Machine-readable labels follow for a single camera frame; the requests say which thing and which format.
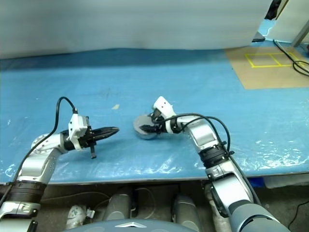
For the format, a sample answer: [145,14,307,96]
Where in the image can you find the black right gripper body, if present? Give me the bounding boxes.
[152,110,167,134]

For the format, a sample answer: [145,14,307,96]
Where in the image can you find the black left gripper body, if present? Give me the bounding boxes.
[79,127,97,160]

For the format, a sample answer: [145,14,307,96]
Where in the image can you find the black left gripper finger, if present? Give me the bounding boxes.
[93,126,121,135]
[94,131,119,143]

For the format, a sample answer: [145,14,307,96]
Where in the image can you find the black-rimmed spoked lid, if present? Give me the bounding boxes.
[132,115,156,133]

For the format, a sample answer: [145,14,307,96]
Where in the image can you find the blue plastic table cover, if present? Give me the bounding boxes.
[0,47,309,186]

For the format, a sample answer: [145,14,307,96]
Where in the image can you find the grey rounded robot leg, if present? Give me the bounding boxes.
[173,194,202,227]
[106,192,135,220]

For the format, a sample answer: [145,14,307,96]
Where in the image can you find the white crumpled bag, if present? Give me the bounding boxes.
[66,204,87,230]

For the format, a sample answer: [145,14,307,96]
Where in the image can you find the grey robot torso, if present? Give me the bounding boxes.
[83,218,196,232]

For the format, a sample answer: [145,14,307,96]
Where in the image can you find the white backdrop sheet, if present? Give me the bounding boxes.
[0,0,266,60]

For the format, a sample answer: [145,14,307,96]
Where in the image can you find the brown cardboard floor sheet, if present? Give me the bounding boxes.
[225,45,309,90]

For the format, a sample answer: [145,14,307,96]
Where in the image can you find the yellow floor tape squares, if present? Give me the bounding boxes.
[245,52,300,68]

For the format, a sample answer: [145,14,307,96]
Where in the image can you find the dark stand foot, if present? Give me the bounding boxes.
[252,31,266,43]

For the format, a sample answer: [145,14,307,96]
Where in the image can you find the dark brown object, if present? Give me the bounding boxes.
[264,0,282,20]

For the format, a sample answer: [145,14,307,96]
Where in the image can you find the white board panel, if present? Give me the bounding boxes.
[265,0,309,44]

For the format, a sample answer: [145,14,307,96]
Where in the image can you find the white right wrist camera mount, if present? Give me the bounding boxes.
[153,96,176,134]

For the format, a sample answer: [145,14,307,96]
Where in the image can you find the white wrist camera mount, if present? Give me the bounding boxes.
[67,113,90,151]
[153,96,176,134]

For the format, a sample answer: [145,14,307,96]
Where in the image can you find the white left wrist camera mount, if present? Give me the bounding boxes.
[67,113,90,151]

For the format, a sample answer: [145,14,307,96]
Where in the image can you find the thin black floor cable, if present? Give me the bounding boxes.
[289,200,309,228]

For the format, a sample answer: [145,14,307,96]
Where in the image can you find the aluminium frame post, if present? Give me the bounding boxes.
[292,16,309,47]

